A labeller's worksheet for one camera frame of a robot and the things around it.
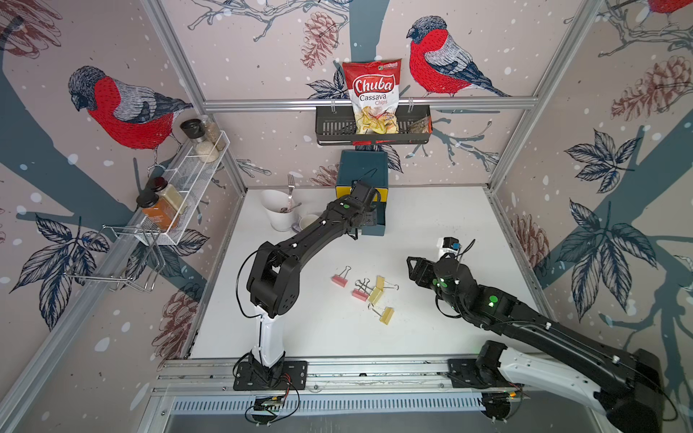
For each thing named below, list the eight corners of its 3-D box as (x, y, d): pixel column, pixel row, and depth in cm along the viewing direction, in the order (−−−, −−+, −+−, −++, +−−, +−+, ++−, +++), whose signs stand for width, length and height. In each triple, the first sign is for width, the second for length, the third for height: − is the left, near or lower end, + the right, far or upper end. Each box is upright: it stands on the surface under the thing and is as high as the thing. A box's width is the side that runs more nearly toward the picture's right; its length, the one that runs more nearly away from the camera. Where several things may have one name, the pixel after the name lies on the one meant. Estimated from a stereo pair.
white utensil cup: (266, 234, 108) (255, 210, 96) (272, 213, 115) (262, 188, 104) (295, 234, 108) (287, 210, 96) (298, 213, 115) (292, 188, 103)
